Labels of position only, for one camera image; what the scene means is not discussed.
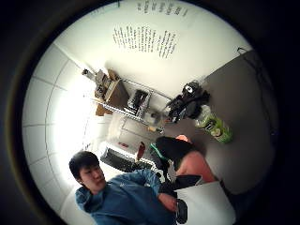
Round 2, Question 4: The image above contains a red object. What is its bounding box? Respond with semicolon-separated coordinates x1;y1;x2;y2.
136;141;146;162

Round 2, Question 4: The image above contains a green snack tube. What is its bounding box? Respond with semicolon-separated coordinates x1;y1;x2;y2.
194;105;234;145

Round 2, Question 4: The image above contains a black keyboard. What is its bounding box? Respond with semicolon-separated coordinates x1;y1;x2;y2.
99;146;155;173

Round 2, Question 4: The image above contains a black box on shelf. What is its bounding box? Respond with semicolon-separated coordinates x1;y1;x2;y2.
126;88;150;115

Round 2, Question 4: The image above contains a small black device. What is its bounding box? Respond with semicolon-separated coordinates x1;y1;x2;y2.
174;198;189;225

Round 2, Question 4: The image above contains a white box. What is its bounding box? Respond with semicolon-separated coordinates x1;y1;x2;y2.
173;182;237;225

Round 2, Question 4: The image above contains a the person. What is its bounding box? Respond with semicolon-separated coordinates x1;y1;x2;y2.
68;150;179;225

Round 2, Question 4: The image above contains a brown cardboard box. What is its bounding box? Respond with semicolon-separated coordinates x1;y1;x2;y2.
94;69;131;117

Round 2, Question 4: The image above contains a black camera gear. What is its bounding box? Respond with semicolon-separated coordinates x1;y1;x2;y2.
163;80;211;124

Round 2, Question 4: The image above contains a metal wire shelf rack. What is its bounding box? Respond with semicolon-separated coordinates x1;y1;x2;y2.
82;68;173;133

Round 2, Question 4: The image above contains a black cable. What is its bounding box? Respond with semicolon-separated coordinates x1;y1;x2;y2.
236;46;278;137

